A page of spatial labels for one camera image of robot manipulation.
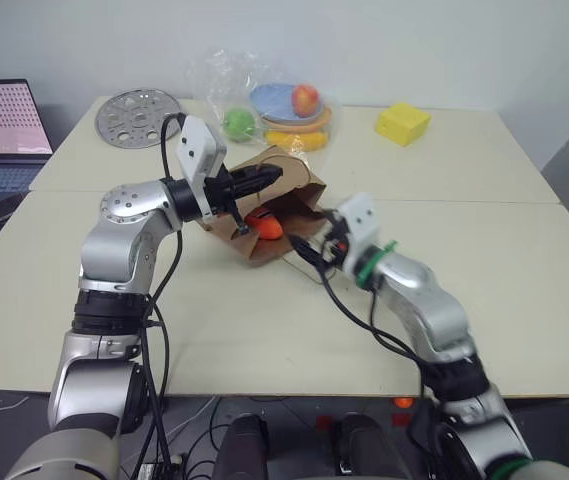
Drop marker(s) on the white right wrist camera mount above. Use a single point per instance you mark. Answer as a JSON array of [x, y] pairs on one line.
[[361, 225]]

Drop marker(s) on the dark rounded shape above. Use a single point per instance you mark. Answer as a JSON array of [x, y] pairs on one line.
[[364, 445], [241, 445]]

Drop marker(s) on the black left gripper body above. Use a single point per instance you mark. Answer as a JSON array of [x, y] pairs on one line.
[[220, 189]]

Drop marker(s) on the orange bowl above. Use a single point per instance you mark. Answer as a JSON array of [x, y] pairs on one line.
[[324, 121]]

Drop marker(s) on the orange plush toy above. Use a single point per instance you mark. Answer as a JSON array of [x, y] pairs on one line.
[[266, 225]]

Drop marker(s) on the green apple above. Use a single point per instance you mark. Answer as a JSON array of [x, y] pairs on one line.
[[239, 123]]

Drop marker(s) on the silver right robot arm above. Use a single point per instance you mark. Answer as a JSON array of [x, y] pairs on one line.
[[439, 320]]

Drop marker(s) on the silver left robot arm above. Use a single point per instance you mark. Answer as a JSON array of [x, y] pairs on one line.
[[114, 250]]

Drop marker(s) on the perforated round metal plate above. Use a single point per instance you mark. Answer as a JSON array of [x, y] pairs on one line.
[[136, 119]]

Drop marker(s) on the yellow bowl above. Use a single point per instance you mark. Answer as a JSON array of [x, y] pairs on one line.
[[294, 141]]

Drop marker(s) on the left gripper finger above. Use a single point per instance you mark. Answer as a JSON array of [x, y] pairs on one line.
[[259, 178], [238, 217]]

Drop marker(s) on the small orange light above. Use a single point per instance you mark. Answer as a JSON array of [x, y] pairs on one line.
[[402, 401]]

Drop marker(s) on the brown paper bag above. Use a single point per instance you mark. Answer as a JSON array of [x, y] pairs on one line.
[[294, 200]]

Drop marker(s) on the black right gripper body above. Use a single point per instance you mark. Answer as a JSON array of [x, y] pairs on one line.
[[335, 240]]

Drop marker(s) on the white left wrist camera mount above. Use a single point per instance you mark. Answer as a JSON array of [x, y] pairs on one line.
[[199, 145]]

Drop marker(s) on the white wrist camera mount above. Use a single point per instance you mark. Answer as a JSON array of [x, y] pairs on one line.
[[199, 145], [361, 225]]

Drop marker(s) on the blue plate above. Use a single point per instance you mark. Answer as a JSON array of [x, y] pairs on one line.
[[274, 100]]

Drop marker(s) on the red apple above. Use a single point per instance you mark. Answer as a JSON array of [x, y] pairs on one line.
[[305, 99]]

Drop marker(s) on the clear plastic bag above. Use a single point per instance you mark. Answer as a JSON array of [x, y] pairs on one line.
[[224, 85]]

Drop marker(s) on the green right wrist clamp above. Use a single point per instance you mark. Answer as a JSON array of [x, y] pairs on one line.
[[371, 267]]

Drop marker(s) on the yellow sponge block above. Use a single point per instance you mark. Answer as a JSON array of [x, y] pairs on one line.
[[403, 124]]

